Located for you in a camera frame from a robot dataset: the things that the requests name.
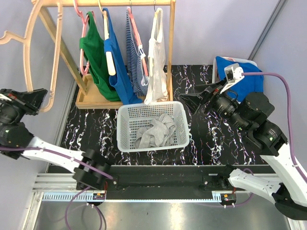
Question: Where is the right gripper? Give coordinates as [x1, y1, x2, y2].
[179, 76, 249, 131]

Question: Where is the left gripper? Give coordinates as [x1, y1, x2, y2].
[0, 89, 46, 126]

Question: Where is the grey tank top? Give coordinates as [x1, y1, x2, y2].
[134, 114, 177, 149]

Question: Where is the beige wooden hanger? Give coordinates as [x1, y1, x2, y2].
[0, 0, 63, 113]

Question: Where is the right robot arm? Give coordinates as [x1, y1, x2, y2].
[180, 84, 307, 220]

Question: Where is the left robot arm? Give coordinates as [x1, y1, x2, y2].
[0, 88, 113, 190]

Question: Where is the blue white striped tank top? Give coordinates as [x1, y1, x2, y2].
[126, 8, 149, 96]

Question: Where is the pink striped-top hanger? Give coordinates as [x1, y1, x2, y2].
[128, 7, 148, 76]

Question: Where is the green tank top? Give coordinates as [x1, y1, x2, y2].
[79, 11, 120, 102]

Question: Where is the cream wooden hanger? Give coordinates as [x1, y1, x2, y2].
[98, 0, 116, 76]

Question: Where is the pink plastic hanger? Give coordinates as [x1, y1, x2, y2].
[73, 0, 94, 74]

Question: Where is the white right bin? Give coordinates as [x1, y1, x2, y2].
[212, 57, 258, 83]

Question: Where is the wooden clothes rack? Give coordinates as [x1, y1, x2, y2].
[32, 0, 176, 109]

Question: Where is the blue cloth in bin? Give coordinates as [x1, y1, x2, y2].
[215, 56, 264, 102]

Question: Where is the white perforated plastic basket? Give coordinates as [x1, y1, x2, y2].
[117, 101, 189, 152]

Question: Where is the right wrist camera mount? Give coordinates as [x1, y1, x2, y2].
[220, 63, 244, 94]

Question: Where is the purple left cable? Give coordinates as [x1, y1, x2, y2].
[0, 146, 113, 230]

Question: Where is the purple cable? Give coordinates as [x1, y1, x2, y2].
[200, 72, 307, 207]
[0, 146, 113, 230]

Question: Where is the aluminium rail frame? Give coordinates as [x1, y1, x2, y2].
[25, 167, 305, 230]

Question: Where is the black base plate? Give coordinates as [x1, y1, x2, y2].
[47, 164, 264, 201]

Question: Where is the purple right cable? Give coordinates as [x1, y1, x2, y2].
[200, 72, 307, 207]

